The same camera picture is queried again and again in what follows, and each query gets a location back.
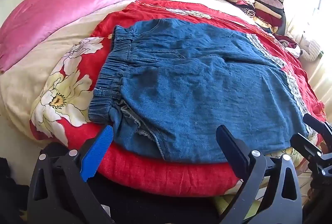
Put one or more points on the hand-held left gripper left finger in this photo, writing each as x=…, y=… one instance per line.
x=96, y=156

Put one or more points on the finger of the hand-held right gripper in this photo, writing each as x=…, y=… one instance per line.
x=315, y=122
x=303, y=144

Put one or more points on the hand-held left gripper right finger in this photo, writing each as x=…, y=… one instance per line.
x=233, y=148

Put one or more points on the blue denim pants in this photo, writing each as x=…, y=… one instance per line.
x=181, y=89

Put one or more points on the red floral bedspread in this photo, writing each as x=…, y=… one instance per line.
x=168, y=177

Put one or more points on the white knitted garment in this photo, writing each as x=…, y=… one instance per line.
x=311, y=47

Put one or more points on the dark cloth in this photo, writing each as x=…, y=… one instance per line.
x=155, y=209

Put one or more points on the cream bed quilt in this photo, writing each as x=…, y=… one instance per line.
x=26, y=76

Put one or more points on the cream curtain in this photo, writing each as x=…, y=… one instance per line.
x=306, y=5

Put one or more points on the pile of folded clothes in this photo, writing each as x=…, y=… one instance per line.
x=256, y=3

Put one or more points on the pink quilt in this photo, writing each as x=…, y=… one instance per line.
x=51, y=13

